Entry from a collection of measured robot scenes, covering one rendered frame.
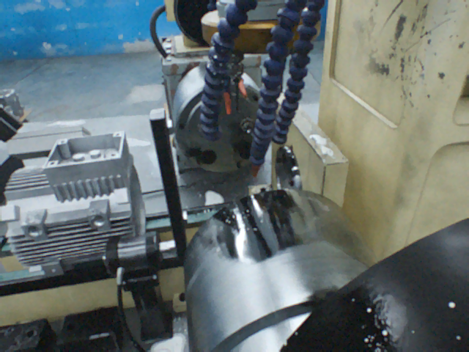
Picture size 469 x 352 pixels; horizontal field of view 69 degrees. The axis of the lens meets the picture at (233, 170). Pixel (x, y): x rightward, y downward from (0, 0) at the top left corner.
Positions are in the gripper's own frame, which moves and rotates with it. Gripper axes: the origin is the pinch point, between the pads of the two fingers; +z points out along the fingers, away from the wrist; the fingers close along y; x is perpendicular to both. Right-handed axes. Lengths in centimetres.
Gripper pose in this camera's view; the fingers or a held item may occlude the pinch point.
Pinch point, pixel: (4, 125)
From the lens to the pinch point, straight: 72.9
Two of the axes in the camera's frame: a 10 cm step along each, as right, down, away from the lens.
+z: 5.4, 6.6, 5.3
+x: 8.3, -5.4, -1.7
